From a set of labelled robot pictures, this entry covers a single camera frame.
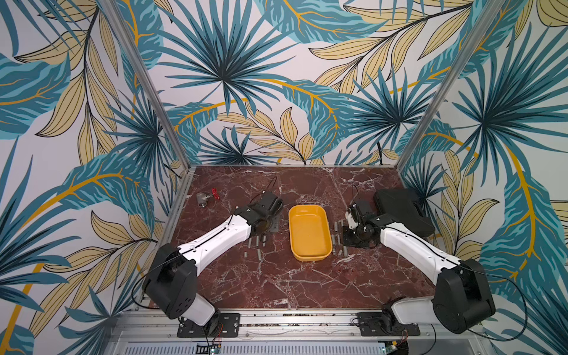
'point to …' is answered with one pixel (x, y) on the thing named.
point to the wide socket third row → (345, 251)
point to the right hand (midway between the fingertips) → (343, 240)
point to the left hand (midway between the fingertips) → (270, 226)
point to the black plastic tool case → (404, 205)
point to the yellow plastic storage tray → (310, 232)
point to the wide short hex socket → (245, 254)
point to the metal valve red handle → (202, 197)
